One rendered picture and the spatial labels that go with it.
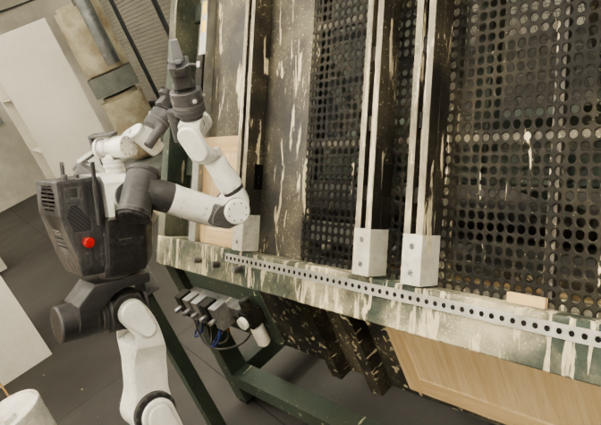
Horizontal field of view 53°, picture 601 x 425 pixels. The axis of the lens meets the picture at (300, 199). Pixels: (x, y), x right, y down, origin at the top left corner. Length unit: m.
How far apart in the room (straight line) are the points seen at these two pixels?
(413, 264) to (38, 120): 4.66
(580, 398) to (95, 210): 1.40
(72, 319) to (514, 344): 1.22
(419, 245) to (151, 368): 1.00
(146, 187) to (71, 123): 4.14
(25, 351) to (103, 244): 2.68
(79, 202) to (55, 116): 4.00
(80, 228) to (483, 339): 1.12
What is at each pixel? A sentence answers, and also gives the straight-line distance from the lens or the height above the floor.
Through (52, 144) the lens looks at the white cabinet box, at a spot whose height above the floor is 1.07.
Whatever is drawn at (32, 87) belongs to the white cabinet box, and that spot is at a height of 1.57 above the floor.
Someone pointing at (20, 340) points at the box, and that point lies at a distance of 4.45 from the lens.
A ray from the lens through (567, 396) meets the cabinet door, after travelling 1.81.
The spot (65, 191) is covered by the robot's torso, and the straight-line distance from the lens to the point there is 1.81.
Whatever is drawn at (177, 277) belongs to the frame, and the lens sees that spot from 2.64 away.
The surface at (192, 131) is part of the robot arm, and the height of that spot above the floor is 1.40.
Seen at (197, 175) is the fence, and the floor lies 1.12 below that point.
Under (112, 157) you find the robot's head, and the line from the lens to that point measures 1.94.
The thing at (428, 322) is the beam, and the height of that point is 0.84.
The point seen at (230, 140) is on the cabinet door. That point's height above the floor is 1.22.
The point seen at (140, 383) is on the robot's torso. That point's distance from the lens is 2.05.
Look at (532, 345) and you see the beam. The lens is 1.36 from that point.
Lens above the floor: 1.72
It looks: 21 degrees down
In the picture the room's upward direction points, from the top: 23 degrees counter-clockwise
